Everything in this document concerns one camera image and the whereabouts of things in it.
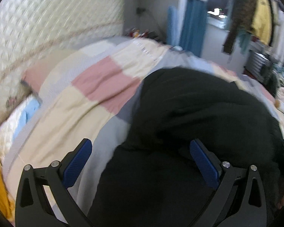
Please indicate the pastel patchwork quilt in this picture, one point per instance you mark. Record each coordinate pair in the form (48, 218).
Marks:
(68, 113)

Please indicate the white hoodie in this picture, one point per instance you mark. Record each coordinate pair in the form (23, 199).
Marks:
(281, 35)

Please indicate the black puffer jacket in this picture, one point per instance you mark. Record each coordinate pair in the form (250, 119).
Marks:
(179, 123)

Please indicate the grey suitcase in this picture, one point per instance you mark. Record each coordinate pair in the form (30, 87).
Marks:
(256, 62)

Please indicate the white quilted mattress pad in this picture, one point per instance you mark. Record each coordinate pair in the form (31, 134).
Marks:
(11, 125)

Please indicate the yellow fleece jacket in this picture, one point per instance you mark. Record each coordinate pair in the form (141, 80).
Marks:
(262, 14)

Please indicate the brown plaid scarf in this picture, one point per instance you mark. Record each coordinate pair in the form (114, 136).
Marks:
(241, 11)

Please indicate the bedside clutter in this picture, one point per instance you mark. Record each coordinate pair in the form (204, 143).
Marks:
(142, 33)

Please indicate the blue curtain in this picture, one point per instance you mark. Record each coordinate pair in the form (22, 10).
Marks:
(193, 26)

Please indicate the pile of clothes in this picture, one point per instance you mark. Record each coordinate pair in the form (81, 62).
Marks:
(281, 85)

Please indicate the black wall plug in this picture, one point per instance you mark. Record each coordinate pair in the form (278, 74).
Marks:
(140, 10)

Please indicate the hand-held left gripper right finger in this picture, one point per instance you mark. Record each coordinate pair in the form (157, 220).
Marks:
(204, 163)

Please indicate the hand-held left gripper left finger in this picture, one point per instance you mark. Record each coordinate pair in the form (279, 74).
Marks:
(77, 163)

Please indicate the cream padded headboard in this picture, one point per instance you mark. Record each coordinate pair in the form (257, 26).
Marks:
(37, 28)

